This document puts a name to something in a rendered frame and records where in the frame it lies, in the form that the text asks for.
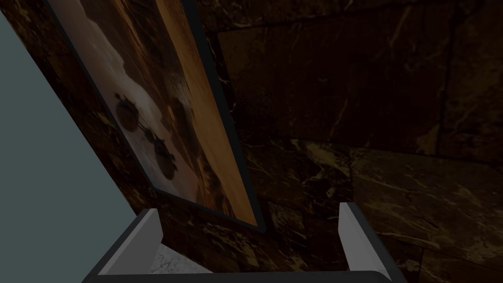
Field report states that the framed brown landscape picture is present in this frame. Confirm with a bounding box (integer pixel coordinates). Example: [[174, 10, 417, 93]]
[[44, 0, 268, 233]]

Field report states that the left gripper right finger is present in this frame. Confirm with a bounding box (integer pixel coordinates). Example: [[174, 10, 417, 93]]
[[337, 202, 401, 275]]

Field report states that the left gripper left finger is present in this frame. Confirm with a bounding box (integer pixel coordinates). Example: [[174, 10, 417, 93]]
[[85, 208, 164, 277]]

